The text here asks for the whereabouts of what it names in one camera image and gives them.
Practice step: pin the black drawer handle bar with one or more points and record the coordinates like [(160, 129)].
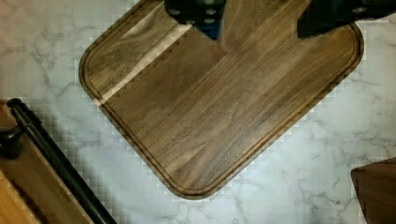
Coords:
[(18, 119)]

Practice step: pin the dark brown wooden block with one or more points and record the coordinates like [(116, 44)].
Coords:
[(375, 185)]

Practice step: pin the dark wooden cutting board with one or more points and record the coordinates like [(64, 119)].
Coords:
[(197, 110)]

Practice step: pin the light wooden drawer cabinet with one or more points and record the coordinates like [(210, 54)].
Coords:
[(32, 193)]

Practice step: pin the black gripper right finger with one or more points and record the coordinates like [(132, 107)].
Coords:
[(323, 16)]

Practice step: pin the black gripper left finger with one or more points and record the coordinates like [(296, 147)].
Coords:
[(204, 15)]

